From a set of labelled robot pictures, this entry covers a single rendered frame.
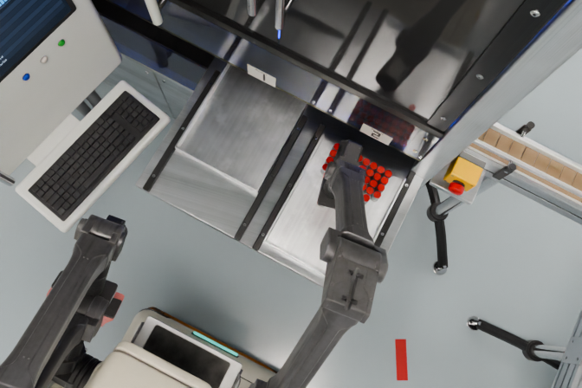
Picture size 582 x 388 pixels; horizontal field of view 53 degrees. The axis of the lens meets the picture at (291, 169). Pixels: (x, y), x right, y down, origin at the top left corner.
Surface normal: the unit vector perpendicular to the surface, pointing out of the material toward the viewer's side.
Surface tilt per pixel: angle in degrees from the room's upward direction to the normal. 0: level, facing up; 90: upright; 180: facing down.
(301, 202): 0
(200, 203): 0
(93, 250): 41
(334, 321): 50
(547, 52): 90
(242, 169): 0
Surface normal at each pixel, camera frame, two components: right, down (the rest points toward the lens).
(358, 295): 0.28, -0.48
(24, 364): 0.36, -0.73
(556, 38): -0.47, 0.85
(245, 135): 0.04, -0.25
